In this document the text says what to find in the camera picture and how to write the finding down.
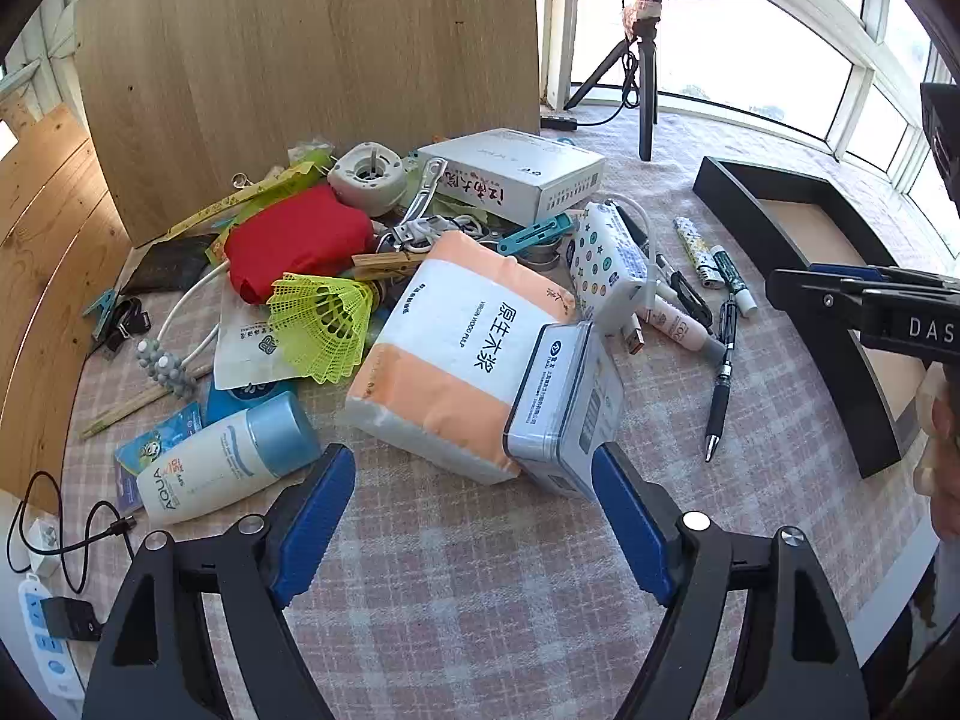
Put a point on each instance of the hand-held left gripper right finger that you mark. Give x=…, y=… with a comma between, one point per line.
x=626, y=532

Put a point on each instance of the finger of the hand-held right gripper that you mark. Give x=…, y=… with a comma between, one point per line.
x=855, y=270
x=810, y=296

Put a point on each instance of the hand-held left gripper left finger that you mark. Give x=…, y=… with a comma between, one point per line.
x=315, y=532

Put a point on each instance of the white bottle blue cap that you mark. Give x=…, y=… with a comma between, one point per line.
x=217, y=465

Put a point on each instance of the black rectangular tray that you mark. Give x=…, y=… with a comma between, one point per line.
x=739, y=195

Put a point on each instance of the grey metal tin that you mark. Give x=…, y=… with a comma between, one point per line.
x=562, y=405

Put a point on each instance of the dotted white tissue pack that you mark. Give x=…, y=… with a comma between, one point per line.
x=607, y=262

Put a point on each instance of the orange white tissue pack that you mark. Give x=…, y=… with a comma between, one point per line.
x=450, y=360

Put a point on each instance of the teal clothespin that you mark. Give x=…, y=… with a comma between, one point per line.
x=532, y=234
x=101, y=311

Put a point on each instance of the red cloth pouch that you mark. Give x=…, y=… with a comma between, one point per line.
x=300, y=240

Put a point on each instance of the white cardboard box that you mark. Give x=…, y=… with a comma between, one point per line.
x=510, y=165

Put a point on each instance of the white round plastic gadget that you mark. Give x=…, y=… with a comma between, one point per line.
x=367, y=191

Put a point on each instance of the silver metal tool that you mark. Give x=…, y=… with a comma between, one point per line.
x=424, y=195

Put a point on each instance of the person's right hand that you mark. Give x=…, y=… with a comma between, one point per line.
x=943, y=435

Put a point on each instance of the green marker white cap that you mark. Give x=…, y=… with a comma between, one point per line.
x=731, y=277

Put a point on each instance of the patterned small tube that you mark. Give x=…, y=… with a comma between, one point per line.
x=694, y=247

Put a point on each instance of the black ballpoint pen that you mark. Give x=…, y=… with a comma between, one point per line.
x=721, y=390

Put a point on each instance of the pink cosmetic tube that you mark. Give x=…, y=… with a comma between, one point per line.
x=679, y=326

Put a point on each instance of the plain blue packet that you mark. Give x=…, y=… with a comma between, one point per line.
x=240, y=397

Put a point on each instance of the blue cartoon packet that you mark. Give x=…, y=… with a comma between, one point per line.
x=154, y=450

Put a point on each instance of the black marker pen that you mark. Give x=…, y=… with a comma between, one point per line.
x=637, y=232

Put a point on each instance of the white sachet blue logo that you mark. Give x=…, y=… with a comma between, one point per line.
x=247, y=352

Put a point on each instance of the yellow-green plastic shuttlecock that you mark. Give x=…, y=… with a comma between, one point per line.
x=315, y=315

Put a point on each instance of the wooden chopsticks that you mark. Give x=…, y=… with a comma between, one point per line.
x=127, y=409

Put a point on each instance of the black power adapter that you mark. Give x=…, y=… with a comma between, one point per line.
x=71, y=619

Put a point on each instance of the white charger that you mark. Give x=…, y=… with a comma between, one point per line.
x=45, y=540

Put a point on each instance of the wooden clothespin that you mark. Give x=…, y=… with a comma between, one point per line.
x=382, y=265

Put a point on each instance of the white power strip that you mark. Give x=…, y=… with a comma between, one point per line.
x=52, y=667

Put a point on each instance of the black packet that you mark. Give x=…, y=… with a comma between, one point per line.
x=169, y=262

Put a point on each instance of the pink patterned wrapper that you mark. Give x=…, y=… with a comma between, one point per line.
x=641, y=17

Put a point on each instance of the long yellow sachet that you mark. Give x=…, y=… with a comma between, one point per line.
x=240, y=199

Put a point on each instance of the clear plastic bag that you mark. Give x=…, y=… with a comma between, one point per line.
x=311, y=148

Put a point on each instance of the wooden plank panel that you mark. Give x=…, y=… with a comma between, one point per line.
x=45, y=240

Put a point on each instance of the light wooden board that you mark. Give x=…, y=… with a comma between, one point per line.
x=300, y=52

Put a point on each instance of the black inline switch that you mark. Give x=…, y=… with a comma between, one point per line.
x=559, y=123

